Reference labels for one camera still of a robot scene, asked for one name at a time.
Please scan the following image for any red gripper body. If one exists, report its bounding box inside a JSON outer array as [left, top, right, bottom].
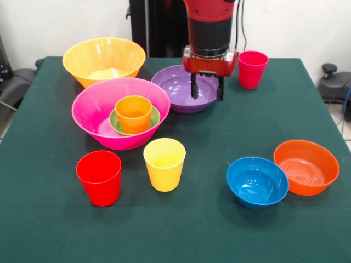
[[182, 45, 238, 78]]

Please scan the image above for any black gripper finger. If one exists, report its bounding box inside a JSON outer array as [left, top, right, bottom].
[[190, 72, 200, 100], [216, 76, 225, 102]]

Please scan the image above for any purple bowl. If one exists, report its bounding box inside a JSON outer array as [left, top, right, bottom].
[[150, 64, 220, 115]]

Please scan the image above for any stack of green bowls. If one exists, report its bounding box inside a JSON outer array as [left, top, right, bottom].
[[109, 105, 161, 136]]

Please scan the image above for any orange cup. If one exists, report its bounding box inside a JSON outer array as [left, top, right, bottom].
[[115, 95, 154, 129], [120, 122, 151, 135]]

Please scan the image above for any crimson cup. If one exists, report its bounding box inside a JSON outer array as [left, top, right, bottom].
[[237, 50, 269, 90]]

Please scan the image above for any yellow cup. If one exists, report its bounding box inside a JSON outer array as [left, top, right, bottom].
[[143, 138, 186, 192]]

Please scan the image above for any large pink bowl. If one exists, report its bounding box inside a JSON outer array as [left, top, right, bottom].
[[71, 77, 171, 151]]

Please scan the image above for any black machine base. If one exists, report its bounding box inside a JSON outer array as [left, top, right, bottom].
[[317, 63, 351, 104], [0, 34, 44, 110]]

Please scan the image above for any large orange bowl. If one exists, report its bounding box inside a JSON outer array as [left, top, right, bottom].
[[62, 37, 146, 88]]

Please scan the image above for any blue bowl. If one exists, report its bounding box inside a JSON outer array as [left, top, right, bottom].
[[226, 156, 290, 210]]

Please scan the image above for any orange-red bowl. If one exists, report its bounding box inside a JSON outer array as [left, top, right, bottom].
[[273, 140, 341, 197]]

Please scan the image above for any red cup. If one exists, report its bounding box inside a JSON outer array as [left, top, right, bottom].
[[75, 150, 122, 207]]

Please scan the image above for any dark green table cloth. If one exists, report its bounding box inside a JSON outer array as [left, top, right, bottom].
[[0, 56, 351, 263]]

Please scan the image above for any black cable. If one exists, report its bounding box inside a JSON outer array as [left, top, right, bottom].
[[240, 0, 248, 53], [231, 0, 242, 52]]

